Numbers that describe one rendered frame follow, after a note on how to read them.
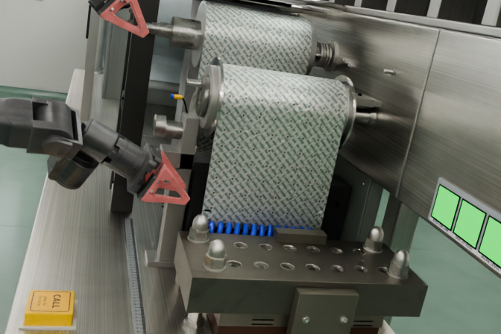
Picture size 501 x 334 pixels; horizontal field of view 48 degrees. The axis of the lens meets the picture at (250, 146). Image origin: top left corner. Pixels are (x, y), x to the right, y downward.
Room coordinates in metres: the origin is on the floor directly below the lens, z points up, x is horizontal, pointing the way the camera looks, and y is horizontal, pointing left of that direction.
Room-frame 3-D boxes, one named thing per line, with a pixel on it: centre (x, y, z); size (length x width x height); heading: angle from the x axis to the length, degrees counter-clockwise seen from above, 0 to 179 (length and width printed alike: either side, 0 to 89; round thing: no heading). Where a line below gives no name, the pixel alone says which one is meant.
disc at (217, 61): (1.01, 0.08, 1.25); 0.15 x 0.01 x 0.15; 17
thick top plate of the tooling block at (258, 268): (0.89, -0.12, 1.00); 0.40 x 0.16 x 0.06; 107
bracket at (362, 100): (1.10, -0.20, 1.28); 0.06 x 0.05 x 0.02; 107
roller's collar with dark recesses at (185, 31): (1.24, 0.18, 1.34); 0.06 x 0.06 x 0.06; 17
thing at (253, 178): (0.99, -0.05, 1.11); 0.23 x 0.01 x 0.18; 107
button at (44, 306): (0.79, 0.27, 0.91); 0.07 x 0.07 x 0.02; 17
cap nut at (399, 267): (0.89, -0.28, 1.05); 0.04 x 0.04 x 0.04
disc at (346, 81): (1.09, -0.15, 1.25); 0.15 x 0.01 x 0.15; 17
